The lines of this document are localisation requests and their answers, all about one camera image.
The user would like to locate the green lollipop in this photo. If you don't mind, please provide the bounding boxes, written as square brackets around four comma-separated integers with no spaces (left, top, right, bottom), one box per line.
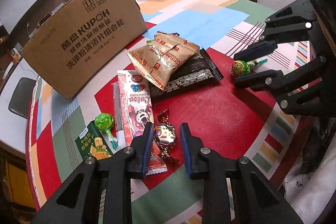
[231,57,269,77]
[94,113,118,150]

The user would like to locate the black snack packet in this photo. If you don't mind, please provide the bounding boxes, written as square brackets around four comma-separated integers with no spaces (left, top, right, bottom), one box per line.
[149,48,224,100]

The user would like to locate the gold fortune biscuit bag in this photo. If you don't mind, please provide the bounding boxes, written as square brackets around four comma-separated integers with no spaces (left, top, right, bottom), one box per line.
[127,31,200,90]

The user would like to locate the foil candy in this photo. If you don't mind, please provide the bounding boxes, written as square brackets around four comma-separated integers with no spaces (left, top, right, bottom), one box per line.
[154,109,178,162]

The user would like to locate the pink candy stick packet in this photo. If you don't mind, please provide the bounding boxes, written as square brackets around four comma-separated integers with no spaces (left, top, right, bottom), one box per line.
[116,69,168,176]

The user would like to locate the colourful checked tablecloth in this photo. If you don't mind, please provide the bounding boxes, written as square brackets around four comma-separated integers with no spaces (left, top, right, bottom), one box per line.
[26,0,311,223]

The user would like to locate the green cracker packet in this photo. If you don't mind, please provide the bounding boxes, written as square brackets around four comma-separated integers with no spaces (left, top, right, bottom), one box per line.
[75,121,113,160]

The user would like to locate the grey chair left side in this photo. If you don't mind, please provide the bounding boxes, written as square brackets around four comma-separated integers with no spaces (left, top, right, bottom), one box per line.
[8,77,36,119]

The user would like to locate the brown cardboard box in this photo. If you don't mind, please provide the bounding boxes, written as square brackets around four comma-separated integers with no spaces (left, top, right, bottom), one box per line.
[22,0,147,99]

